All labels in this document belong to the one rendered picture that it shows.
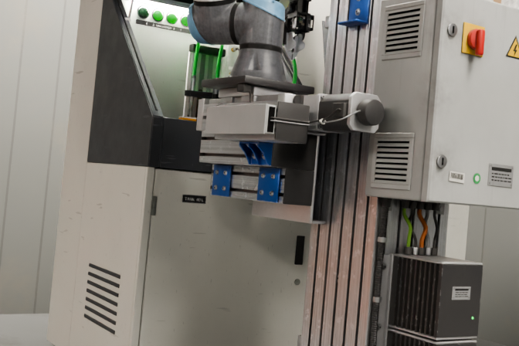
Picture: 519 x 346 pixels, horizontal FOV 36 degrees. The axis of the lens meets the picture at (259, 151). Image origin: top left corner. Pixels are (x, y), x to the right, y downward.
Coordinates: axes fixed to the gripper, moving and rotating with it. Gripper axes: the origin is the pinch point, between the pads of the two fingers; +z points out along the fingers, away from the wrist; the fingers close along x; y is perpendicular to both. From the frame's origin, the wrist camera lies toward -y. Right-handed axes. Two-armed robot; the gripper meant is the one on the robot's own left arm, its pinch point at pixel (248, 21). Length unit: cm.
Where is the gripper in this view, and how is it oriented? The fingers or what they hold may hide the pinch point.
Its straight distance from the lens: 272.0
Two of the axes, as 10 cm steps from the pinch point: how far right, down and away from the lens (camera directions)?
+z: -1.3, 7.3, 6.8
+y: 3.2, 6.8, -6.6
